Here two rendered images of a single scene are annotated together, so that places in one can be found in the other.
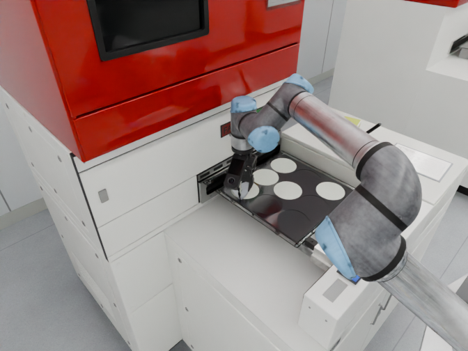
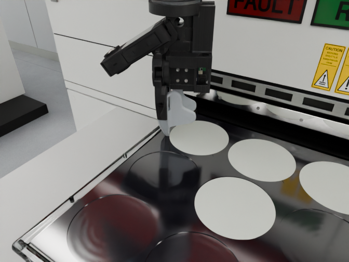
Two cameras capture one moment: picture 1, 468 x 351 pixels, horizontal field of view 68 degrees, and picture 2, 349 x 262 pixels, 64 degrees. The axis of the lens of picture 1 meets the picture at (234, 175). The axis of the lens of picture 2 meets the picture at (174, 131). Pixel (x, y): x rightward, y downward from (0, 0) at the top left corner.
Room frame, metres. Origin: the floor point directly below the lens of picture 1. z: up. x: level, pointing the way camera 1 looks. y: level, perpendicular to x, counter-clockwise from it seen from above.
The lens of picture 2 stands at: (0.82, -0.41, 1.18)
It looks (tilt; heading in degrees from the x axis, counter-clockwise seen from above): 34 degrees down; 76
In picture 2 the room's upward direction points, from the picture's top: straight up
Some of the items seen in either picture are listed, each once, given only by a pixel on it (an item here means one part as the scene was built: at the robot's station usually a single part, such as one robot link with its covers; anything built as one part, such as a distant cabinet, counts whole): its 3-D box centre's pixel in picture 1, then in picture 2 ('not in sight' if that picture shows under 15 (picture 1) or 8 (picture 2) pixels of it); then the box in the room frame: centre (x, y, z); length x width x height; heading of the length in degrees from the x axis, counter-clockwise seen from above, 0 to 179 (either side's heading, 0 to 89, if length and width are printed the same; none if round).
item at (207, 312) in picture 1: (306, 278); not in sight; (0.93, -0.32, 0.41); 0.97 x 0.64 x 0.82; 134
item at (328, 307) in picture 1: (371, 260); not in sight; (0.64, -0.40, 0.89); 0.55 x 0.09 x 0.14; 134
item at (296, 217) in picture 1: (287, 190); (233, 206); (0.95, -0.19, 0.90); 0.34 x 0.34 x 0.01; 44
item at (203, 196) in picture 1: (243, 168); (270, 127); (1.09, -0.04, 0.89); 0.44 x 0.02 x 0.10; 134
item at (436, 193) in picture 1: (366, 159); not in sight; (1.15, -0.54, 0.89); 0.62 x 0.35 x 0.14; 44
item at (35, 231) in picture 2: (253, 215); (124, 158); (0.82, -0.06, 0.90); 0.37 x 0.01 x 0.01; 44
